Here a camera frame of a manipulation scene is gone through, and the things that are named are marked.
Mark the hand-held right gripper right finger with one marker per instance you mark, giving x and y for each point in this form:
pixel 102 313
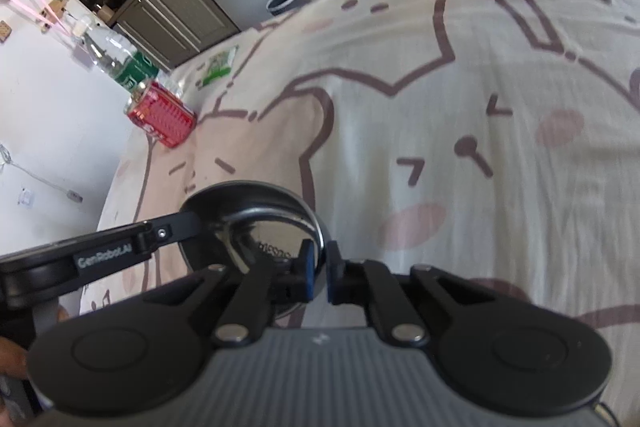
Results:
pixel 331 272

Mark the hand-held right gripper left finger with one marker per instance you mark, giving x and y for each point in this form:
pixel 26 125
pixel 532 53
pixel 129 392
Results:
pixel 307 269

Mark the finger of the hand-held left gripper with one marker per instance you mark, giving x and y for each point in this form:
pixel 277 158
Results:
pixel 175 227

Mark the round steel bowl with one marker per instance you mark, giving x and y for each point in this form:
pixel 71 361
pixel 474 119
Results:
pixel 265 222

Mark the person's left hand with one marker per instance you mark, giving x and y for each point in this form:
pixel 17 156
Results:
pixel 11 357

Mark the red soda can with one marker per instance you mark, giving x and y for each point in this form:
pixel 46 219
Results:
pixel 160 114

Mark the cartoon printed tablecloth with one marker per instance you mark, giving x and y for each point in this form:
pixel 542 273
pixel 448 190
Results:
pixel 450 157

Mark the green packet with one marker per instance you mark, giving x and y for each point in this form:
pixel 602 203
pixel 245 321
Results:
pixel 217 67

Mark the clear water bottle green label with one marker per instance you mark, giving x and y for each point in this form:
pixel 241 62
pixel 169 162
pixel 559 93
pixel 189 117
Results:
pixel 115 57

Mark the grey kitchen cabinet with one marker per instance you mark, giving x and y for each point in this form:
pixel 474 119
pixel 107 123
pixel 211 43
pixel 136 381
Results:
pixel 180 12

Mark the dark round trash bin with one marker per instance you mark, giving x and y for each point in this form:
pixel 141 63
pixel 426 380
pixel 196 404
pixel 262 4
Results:
pixel 285 1

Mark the wooden wall hooks pink ribbons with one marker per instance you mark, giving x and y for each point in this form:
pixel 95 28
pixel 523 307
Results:
pixel 30 2

